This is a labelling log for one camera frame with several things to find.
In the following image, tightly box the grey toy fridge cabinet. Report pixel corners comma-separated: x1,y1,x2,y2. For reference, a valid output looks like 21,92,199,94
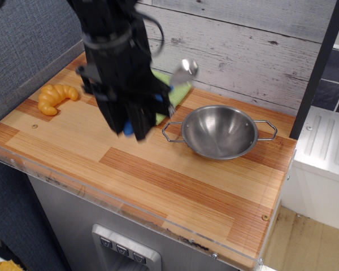
29,177,234,270

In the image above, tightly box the silver dispenser button panel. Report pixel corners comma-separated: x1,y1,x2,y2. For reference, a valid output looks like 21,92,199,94
92,224,162,270

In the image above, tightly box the green folded cloth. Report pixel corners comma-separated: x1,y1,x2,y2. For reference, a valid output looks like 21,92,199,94
151,69,192,125

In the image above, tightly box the yellow toy on floor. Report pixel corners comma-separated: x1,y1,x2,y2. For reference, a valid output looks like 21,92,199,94
0,260,24,271

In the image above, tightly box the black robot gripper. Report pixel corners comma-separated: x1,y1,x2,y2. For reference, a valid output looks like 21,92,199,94
77,33,175,141

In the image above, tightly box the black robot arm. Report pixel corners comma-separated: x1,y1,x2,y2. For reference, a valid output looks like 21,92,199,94
69,1,175,141

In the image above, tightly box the dark right vertical post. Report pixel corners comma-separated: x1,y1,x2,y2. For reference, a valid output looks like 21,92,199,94
289,0,339,139

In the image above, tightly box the orange plastic croissant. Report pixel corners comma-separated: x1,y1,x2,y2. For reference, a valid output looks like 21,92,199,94
37,84,79,116

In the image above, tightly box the steel bowl with wire handles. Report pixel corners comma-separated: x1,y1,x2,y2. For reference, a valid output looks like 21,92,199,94
162,105,277,160

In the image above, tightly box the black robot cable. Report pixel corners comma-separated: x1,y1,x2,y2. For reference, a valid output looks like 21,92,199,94
135,10,165,57

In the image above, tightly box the white toy sink unit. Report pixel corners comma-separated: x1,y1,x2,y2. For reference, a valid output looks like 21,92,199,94
281,107,339,229

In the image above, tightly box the blue handled metal spoon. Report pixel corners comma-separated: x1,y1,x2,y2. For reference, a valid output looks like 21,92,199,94
122,58,199,137

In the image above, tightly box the clear acrylic front guard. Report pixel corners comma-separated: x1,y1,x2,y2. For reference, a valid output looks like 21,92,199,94
0,147,264,270

